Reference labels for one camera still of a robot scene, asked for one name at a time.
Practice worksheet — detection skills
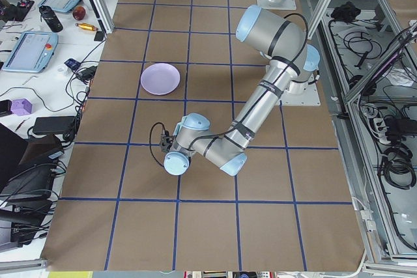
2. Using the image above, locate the black braided cable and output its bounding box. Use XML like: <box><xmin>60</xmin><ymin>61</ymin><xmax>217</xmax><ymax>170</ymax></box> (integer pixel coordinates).
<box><xmin>149</xmin><ymin>122</ymin><xmax>170</xmax><ymax>169</ymax></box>

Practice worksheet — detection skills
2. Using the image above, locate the lavender plate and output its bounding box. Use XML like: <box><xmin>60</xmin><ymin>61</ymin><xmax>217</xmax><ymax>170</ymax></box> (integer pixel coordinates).
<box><xmin>140</xmin><ymin>63</ymin><xmax>180</xmax><ymax>96</ymax></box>

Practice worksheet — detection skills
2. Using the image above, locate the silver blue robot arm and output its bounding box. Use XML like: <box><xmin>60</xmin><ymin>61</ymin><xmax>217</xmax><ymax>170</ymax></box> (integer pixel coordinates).
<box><xmin>163</xmin><ymin>5</ymin><xmax>320</xmax><ymax>176</ymax></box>

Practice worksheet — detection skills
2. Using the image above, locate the purple printed block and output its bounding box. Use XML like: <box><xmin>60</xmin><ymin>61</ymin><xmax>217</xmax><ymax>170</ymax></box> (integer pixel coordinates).
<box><xmin>10</xmin><ymin>98</ymin><xmax>33</xmax><ymax>116</ymax></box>

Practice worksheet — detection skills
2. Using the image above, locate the aluminium frame rack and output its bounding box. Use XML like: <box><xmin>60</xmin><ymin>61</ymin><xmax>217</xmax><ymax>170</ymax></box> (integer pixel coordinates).
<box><xmin>308</xmin><ymin>0</ymin><xmax>416</xmax><ymax>277</ymax></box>

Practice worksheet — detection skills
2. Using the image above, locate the black water bottle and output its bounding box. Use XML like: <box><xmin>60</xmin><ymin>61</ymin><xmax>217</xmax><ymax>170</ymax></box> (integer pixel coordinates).
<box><xmin>39</xmin><ymin>5</ymin><xmax>63</xmax><ymax>33</ymax></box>

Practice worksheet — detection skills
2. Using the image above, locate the red apple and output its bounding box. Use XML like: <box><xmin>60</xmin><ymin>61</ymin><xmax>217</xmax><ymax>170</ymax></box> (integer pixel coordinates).
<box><xmin>72</xmin><ymin>6</ymin><xmax>86</xmax><ymax>21</ymax></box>

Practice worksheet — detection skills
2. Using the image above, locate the blue teach pendant near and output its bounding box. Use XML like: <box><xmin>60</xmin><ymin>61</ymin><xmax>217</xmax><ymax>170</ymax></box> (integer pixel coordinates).
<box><xmin>2</xmin><ymin>31</ymin><xmax>59</xmax><ymax>73</ymax></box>

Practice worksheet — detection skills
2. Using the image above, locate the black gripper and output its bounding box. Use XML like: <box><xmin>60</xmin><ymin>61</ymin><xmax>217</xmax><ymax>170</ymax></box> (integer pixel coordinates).
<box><xmin>159</xmin><ymin>135</ymin><xmax>173</xmax><ymax>152</ymax></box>

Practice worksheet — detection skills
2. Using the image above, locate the black power adapter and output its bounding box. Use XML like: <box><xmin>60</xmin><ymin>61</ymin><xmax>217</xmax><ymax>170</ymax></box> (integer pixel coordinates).
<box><xmin>32</xmin><ymin>116</ymin><xmax>75</xmax><ymax>135</ymax></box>

